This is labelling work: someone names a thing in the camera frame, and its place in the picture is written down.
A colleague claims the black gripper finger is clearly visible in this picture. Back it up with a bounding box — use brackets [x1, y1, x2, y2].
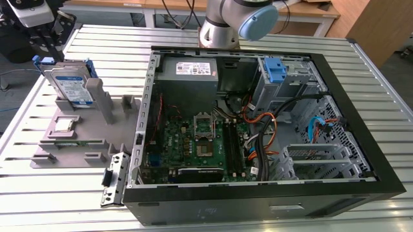
[27, 26, 60, 61]
[51, 11, 78, 61]

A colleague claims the hard disk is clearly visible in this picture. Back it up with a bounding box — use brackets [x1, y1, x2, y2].
[32, 55, 95, 108]

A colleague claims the blue data wire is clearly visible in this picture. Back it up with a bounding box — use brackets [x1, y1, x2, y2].
[307, 116, 324, 146]

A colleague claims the orange power wire black connector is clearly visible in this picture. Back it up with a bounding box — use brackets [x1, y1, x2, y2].
[315, 116, 348, 145]

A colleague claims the metal disk bay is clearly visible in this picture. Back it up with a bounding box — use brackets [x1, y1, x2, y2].
[277, 142, 368, 181]

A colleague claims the black waste bin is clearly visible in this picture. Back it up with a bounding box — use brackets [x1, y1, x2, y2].
[0, 26, 36, 64]

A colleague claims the long wooden desk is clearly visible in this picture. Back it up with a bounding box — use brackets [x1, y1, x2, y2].
[58, 0, 207, 28]

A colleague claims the silver CPU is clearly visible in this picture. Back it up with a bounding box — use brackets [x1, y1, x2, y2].
[55, 118, 75, 132]

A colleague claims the grey parts rack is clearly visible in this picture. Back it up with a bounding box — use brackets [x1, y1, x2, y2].
[29, 77, 143, 169]

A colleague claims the green RAM stick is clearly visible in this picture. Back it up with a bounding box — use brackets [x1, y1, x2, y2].
[54, 139, 102, 147]

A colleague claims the grey power supply unit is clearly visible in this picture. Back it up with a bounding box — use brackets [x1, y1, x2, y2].
[158, 57, 221, 97]

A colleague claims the metal socket cover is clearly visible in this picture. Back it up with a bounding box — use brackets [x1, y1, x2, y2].
[193, 113, 217, 141]

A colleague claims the green motherboard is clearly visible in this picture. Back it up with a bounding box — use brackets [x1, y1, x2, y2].
[142, 106, 259, 183]

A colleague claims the CPU socket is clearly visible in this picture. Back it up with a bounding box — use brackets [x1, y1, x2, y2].
[195, 142, 217, 157]

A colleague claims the blue plastic drive latch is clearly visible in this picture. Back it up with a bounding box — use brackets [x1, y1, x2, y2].
[263, 57, 287, 84]

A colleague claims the black RAM slot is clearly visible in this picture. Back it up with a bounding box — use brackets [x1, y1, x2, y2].
[225, 118, 235, 177]
[233, 118, 245, 178]

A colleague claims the black graphics card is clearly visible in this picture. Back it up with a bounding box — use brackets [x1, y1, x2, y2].
[167, 166, 226, 184]

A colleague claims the grey metal drive cage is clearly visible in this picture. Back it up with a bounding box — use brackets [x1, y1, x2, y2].
[251, 55, 326, 119]

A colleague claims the black PC case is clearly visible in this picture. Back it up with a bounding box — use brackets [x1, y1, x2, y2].
[122, 45, 406, 227]

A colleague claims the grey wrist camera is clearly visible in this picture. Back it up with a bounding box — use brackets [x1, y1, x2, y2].
[8, 0, 55, 28]

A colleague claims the blue network cable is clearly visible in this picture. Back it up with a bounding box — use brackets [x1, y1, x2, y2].
[16, 68, 43, 76]

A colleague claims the metal slot bracket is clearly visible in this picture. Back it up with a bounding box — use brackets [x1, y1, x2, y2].
[99, 151, 131, 208]

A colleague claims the orange wire bundle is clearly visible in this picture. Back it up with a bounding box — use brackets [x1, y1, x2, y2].
[242, 111, 281, 160]

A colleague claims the wooden desk white frame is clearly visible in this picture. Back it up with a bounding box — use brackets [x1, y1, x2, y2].
[277, 0, 341, 37]

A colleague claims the black cable bundle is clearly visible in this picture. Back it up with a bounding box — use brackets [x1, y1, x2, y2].
[257, 93, 325, 181]

